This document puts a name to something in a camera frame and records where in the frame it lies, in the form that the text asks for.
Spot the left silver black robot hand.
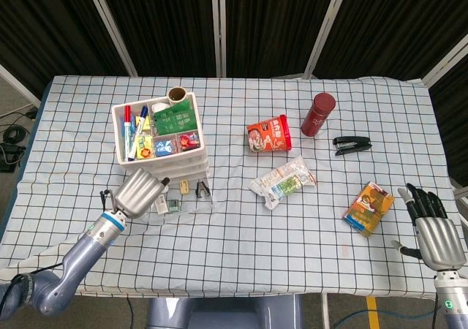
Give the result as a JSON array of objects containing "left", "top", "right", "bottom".
[{"left": 109, "top": 167, "right": 171, "bottom": 220}]

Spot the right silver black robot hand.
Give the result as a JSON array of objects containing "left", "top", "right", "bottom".
[{"left": 390, "top": 182, "right": 468, "bottom": 271}]

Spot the white drawer organizer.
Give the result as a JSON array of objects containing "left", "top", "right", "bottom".
[{"left": 111, "top": 91, "right": 211, "bottom": 184}]

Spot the clear plastic drawer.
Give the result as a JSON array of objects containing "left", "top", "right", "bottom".
[{"left": 146, "top": 175, "right": 219, "bottom": 217}]

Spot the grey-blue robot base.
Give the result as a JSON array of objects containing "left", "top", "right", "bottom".
[{"left": 146, "top": 294, "right": 304, "bottom": 329}]

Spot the small white paper packet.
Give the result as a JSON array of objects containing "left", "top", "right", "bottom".
[{"left": 153, "top": 193, "right": 169, "bottom": 213}]

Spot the yellow lion print packet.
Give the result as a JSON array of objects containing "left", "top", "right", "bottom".
[{"left": 135, "top": 134, "right": 154, "bottom": 160}]

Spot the small blue box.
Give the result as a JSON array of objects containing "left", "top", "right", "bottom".
[{"left": 154, "top": 139, "right": 175, "bottom": 158}]

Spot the red-capped whiteboard marker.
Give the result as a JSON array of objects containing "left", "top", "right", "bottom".
[{"left": 123, "top": 105, "right": 134, "bottom": 162}]

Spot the black staple remover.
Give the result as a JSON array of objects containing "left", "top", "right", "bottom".
[{"left": 195, "top": 178, "right": 214, "bottom": 200}]

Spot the blue-capped whiteboard marker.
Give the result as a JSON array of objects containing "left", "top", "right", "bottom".
[{"left": 127, "top": 105, "right": 151, "bottom": 154}]

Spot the small red lion packet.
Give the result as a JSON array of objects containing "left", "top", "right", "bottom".
[{"left": 176, "top": 132, "right": 200, "bottom": 151}]

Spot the green tea packet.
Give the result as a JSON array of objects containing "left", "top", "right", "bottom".
[
  {"left": 160, "top": 100, "right": 193, "bottom": 115},
  {"left": 153, "top": 109, "right": 197, "bottom": 137}
]

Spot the orange snack carton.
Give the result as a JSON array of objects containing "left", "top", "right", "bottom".
[{"left": 342, "top": 181, "right": 396, "bottom": 239}]

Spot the light blue checked tablecloth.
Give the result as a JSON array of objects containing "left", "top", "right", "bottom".
[{"left": 0, "top": 75, "right": 468, "bottom": 301}]

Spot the brown cardboard tape roll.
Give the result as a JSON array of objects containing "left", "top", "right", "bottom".
[{"left": 167, "top": 86, "right": 189, "bottom": 107}]

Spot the black power adapter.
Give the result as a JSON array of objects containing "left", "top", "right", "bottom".
[{"left": 0, "top": 142, "right": 26, "bottom": 173}]

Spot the black stapler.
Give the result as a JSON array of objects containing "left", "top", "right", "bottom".
[{"left": 332, "top": 135, "right": 373, "bottom": 157}]

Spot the white table leg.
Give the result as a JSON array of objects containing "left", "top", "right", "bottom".
[{"left": 320, "top": 292, "right": 331, "bottom": 329}]

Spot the orange instant noodle cup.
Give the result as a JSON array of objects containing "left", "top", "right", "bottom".
[{"left": 246, "top": 114, "right": 293, "bottom": 155}]

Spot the white snack packet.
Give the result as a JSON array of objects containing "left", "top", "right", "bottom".
[{"left": 248, "top": 156, "right": 317, "bottom": 211}]

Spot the dark red thermos bottle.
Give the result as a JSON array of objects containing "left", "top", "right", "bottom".
[{"left": 301, "top": 92, "right": 336, "bottom": 138}]

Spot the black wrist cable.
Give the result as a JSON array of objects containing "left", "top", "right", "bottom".
[{"left": 99, "top": 189, "right": 113, "bottom": 213}]

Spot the blue floor cable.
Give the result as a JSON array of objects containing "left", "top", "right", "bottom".
[{"left": 331, "top": 301, "right": 439, "bottom": 329}]

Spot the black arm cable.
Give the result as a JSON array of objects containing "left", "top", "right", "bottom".
[{"left": 0, "top": 262, "right": 66, "bottom": 299}]

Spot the coiled black floor cable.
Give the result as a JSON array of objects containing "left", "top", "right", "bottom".
[{"left": 1, "top": 124, "right": 30, "bottom": 144}]

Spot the black folding screen white frame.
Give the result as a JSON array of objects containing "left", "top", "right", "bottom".
[{"left": 0, "top": 0, "right": 468, "bottom": 191}]

